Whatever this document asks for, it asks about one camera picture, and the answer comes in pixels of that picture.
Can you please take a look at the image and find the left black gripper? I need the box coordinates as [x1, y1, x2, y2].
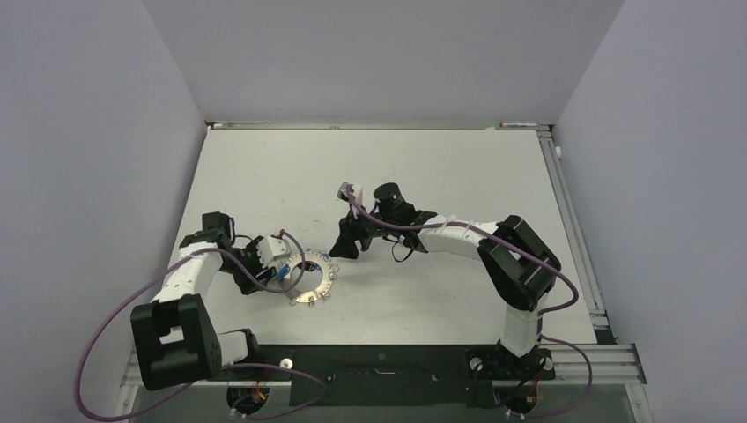
[219, 238, 276, 293]

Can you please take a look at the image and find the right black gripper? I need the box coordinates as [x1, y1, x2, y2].
[331, 201, 399, 257]

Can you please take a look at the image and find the metal perforated ring disc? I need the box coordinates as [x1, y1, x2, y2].
[278, 250, 339, 307]

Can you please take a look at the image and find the blue head key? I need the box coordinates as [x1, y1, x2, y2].
[277, 264, 292, 281]

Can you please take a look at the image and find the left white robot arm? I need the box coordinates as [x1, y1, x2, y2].
[130, 211, 292, 390]

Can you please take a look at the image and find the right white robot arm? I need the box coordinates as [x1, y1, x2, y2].
[329, 182, 561, 377]

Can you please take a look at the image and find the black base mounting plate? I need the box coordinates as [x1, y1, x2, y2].
[216, 344, 556, 408]

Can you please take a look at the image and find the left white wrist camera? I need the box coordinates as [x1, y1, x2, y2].
[256, 236, 292, 266]

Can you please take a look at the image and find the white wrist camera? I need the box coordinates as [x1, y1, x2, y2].
[256, 236, 292, 266]
[337, 182, 363, 205]

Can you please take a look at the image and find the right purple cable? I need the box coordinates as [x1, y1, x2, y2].
[345, 185, 594, 420]

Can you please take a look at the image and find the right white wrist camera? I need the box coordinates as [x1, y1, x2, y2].
[337, 182, 363, 205]

